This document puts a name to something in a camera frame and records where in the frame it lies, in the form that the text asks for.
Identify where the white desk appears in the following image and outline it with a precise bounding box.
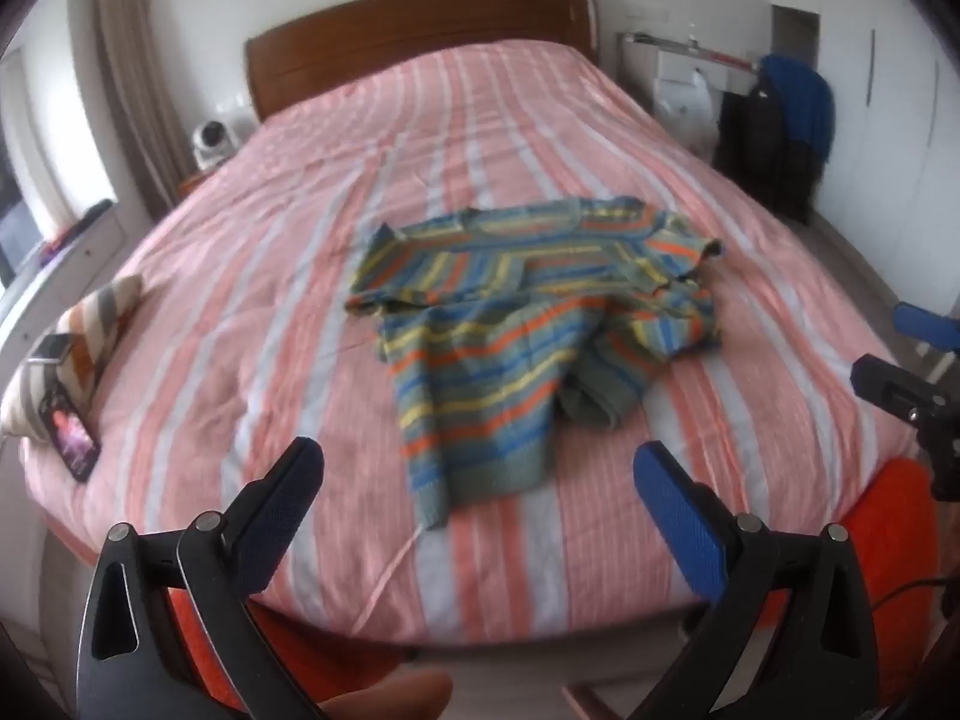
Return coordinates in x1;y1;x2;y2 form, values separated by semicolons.
619;30;758;151

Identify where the black cable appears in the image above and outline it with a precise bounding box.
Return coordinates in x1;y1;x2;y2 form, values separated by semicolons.
874;576;960;610

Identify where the striped knit sweater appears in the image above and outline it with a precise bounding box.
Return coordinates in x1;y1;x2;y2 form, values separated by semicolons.
343;195;730;530

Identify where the small white fan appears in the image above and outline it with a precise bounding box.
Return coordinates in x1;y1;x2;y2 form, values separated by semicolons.
189;118;239;170

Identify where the white plastic bag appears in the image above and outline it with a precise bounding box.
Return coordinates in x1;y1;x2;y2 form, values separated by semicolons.
656;71;717;151

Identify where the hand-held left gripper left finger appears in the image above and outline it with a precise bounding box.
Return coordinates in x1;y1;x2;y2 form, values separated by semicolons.
75;435;327;720

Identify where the white windowsill cabinet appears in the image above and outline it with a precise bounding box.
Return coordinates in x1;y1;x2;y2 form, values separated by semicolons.
0;199;151;391

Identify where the wooden bed headboard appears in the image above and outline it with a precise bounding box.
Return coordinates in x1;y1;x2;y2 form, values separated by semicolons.
245;0;601;122

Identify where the blue garment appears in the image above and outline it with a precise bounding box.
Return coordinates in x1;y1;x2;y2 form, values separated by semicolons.
757;55;836;166

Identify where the black puffer jacket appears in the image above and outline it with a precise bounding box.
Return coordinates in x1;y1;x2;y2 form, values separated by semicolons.
712;86;818;222

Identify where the striped pillow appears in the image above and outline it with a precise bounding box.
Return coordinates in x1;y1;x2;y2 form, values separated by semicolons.
0;274;143;440

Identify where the white wardrobe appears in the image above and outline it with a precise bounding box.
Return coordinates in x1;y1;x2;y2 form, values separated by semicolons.
765;0;960;316

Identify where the orange cloth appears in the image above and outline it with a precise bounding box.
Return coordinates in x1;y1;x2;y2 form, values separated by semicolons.
161;457;950;720

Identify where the black smartphone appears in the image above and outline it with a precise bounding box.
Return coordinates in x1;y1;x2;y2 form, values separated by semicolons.
39;382;102;482

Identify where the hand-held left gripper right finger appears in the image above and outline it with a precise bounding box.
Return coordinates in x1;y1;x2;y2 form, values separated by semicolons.
626;441;901;720

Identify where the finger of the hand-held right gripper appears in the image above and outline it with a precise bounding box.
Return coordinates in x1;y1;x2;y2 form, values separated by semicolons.
894;302;960;355
850;354;960;502

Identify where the beige curtain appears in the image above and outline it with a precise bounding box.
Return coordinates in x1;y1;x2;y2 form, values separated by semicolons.
67;0;192;222

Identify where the bed with striped pink cover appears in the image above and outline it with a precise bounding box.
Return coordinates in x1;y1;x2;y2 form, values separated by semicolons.
19;41;927;646

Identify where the small grey case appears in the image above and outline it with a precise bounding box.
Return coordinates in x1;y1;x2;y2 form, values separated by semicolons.
28;334;74;370

